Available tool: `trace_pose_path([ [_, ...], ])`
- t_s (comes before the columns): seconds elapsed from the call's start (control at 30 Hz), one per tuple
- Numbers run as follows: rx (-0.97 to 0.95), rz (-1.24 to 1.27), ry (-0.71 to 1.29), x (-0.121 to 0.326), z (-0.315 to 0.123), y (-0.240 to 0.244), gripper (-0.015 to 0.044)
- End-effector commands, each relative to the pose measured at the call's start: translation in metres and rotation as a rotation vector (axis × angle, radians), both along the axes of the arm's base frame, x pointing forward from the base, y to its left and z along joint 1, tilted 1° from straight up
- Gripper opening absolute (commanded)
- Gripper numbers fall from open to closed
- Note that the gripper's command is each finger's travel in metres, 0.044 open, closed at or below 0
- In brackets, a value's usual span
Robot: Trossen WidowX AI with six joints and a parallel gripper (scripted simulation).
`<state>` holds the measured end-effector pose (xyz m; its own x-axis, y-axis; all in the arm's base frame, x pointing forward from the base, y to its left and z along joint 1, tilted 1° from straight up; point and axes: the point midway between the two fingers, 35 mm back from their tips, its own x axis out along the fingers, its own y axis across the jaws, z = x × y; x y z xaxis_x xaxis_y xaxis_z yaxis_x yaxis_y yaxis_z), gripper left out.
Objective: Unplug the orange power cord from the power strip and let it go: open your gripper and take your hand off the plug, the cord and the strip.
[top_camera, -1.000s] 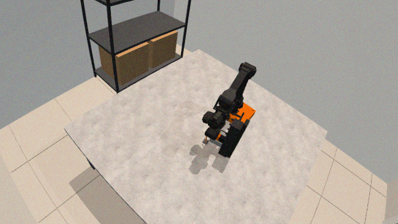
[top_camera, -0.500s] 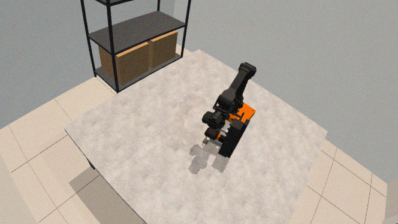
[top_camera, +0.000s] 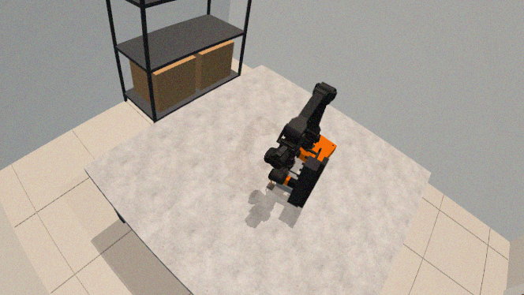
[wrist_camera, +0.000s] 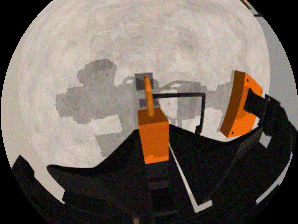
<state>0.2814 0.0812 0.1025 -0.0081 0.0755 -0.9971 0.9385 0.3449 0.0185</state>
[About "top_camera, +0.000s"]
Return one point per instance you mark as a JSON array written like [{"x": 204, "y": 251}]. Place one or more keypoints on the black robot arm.
[{"x": 303, "y": 130}]

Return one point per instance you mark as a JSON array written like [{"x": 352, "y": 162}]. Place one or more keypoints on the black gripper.
[{"x": 279, "y": 176}]

